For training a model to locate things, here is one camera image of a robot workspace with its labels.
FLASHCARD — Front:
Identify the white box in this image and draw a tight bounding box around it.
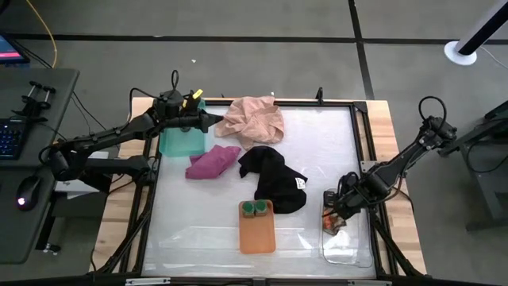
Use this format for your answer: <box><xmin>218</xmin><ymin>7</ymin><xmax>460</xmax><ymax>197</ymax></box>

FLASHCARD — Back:
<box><xmin>53</xmin><ymin>180</ymin><xmax>110</xmax><ymax>199</ymax></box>

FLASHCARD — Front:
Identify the computer monitor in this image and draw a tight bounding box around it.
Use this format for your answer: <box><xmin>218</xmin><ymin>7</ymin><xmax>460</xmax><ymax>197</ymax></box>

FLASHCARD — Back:
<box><xmin>0</xmin><ymin>33</ymin><xmax>31</xmax><ymax>67</ymax></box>

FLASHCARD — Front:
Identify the black clamp stand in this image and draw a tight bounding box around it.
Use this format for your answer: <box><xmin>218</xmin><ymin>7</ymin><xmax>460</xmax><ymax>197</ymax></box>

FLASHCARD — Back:
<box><xmin>11</xmin><ymin>80</ymin><xmax>57</xmax><ymax>122</ymax></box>

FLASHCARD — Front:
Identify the magenta cloth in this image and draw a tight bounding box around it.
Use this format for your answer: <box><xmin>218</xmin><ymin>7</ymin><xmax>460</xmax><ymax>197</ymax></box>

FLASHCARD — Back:
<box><xmin>185</xmin><ymin>144</ymin><xmax>242</xmax><ymax>180</ymax></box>

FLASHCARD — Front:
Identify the orange plastic tray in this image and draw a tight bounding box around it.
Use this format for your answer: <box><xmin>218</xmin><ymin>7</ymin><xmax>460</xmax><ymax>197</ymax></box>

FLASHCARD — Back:
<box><xmin>238</xmin><ymin>199</ymin><xmax>277</xmax><ymax>255</ymax></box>

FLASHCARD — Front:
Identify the white round stand base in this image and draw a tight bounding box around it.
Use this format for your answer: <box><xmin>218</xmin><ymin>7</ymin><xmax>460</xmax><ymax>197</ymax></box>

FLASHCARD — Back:
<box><xmin>443</xmin><ymin>40</ymin><xmax>478</xmax><ymax>67</ymax></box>

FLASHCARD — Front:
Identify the black and white pole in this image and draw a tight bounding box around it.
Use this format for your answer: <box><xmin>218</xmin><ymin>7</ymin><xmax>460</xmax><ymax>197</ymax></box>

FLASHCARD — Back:
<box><xmin>455</xmin><ymin>0</ymin><xmax>508</xmax><ymax>56</ymax></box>

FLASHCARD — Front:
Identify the black cloth with white tag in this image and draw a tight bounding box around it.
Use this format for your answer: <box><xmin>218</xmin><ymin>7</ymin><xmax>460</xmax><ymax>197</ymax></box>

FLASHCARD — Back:
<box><xmin>237</xmin><ymin>145</ymin><xmax>309</xmax><ymax>215</ymax></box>

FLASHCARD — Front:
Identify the backlit black keyboard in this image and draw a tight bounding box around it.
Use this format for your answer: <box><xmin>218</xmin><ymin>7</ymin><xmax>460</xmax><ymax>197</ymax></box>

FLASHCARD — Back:
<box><xmin>0</xmin><ymin>117</ymin><xmax>29</xmax><ymax>160</ymax></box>

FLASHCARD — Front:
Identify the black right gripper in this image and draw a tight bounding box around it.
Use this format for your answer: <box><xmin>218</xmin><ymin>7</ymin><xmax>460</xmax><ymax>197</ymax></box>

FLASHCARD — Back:
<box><xmin>323</xmin><ymin>176</ymin><xmax>378</xmax><ymax>220</ymax></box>

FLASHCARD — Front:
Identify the black computer mouse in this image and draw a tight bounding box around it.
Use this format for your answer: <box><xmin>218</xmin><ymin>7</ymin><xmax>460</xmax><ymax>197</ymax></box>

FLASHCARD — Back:
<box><xmin>15</xmin><ymin>176</ymin><xmax>41</xmax><ymax>212</ymax></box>

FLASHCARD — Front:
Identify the clear plastic container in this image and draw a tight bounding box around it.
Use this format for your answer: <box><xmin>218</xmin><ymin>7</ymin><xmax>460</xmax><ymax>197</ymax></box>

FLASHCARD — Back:
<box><xmin>320</xmin><ymin>188</ymin><xmax>374</xmax><ymax>269</ymax></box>

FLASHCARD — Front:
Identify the yellow floor cable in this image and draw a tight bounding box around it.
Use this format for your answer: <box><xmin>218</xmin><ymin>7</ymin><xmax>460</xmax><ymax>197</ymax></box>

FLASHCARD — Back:
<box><xmin>25</xmin><ymin>0</ymin><xmax>59</xmax><ymax>69</ymax></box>

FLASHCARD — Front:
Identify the white plastic table sheet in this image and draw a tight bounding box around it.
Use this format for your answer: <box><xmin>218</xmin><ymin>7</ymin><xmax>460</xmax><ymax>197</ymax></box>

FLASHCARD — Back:
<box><xmin>141</xmin><ymin>105</ymin><xmax>378</xmax><ymax>278</ymax></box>

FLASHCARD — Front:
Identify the black aluminium table frame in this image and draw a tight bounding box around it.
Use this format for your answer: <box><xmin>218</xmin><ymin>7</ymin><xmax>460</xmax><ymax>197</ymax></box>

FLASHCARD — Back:
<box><xmin>90</xmin><ymin>97</ymin><xmax>425</xmax><ymax>286</ymax></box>

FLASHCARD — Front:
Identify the grey desk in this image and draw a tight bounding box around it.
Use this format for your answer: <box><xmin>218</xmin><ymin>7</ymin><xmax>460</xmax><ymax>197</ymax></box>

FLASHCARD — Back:
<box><xmin>0</xmin><ymin>67</ymin><xmax>80</xmax><ymax>265</ymax></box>

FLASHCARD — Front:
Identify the orange spice packet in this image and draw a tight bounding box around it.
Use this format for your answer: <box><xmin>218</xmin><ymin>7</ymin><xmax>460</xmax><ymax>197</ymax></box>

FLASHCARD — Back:
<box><xmin>322</xmin><ymin>214</ymin><xmax>347</xmax><ymax>236</ymax></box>

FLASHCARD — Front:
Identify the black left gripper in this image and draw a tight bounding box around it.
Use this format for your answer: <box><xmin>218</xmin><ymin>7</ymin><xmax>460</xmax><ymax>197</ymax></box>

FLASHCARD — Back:
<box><xmin>156</xmin><ymin>90</ymin><xmax>225</xmax><ymax>134</ymax></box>

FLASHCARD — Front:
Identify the black equipment stand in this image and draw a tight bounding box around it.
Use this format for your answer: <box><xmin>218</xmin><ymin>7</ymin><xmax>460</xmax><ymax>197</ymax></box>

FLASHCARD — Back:
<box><xmin>436</xmin><ymin>99</ymin><xmax>508</xmax><ymax>231</ymax></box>

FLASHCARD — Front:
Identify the teal plastic tray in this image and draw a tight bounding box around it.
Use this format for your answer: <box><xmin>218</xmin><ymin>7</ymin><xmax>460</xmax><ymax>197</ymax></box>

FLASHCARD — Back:
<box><xmin>158</xmin><ymin>99</ymin><xmax>207</xmax><ymax>158</ymax></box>

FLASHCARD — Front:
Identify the beige crumpled cloth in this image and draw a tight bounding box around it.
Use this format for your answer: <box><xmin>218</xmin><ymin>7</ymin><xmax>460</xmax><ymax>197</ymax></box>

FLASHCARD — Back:
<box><xmin>214</xmin><ymin>95</ymin><xmax>286</xmax><ymax>151</ymax></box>

